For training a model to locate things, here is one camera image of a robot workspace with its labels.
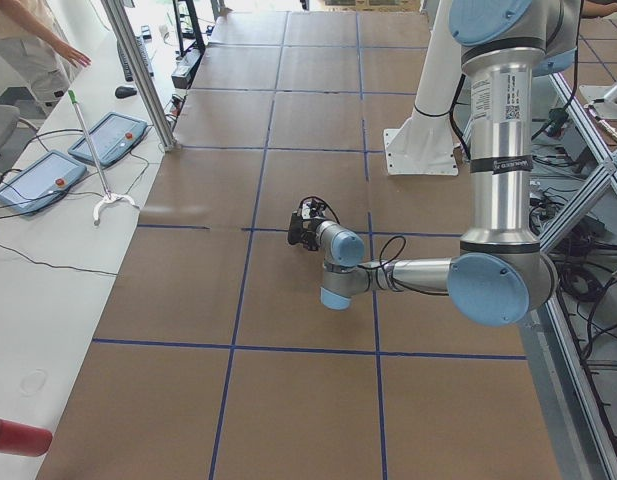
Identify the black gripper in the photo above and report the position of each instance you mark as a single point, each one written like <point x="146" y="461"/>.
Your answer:
<point x="308" y="234"/>

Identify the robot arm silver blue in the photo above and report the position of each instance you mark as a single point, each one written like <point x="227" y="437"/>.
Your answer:
<point x="500" y="273"/>
<point x="602" y="100"/>

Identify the white stand with rod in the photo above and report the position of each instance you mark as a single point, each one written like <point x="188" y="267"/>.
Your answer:
<point x="108" y="196"/>

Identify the far teach pendant tablet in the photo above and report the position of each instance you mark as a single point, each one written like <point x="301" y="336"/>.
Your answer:
<point x="115" y="135"/>

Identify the teach pendant tablet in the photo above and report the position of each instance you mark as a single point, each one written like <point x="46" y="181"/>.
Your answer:
<point x="45" y="181"/>
<point x="115" y="135"/>

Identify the black computer mouse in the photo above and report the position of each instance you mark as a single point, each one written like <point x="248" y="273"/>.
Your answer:
<point x="125" y="91"/>

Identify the black keyboard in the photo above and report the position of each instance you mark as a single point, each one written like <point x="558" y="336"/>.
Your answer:
<point x="129" y="69"/>

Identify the near teach pendant tablet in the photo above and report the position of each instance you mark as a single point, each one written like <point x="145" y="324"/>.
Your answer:
<point x="45" y="181"/>

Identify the grey office chair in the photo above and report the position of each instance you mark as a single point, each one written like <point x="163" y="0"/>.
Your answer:
<point x="10" y="120"/>

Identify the person in beige shirt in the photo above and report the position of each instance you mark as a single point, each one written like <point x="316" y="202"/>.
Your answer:
<point x="32" y="43"/>

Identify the red bottle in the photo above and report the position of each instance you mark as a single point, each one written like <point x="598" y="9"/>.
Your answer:
<point x="23" y="440"/>

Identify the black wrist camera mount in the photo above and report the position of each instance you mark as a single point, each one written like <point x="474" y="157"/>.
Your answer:
<point x="313" y="207"/>

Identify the white camera mast pillar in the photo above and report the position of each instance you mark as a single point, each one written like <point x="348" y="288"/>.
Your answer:
<point x="424" y="144"/>

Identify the aluminium frame post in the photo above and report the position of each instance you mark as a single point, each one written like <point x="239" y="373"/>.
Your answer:
<point x="123" y="31"/>

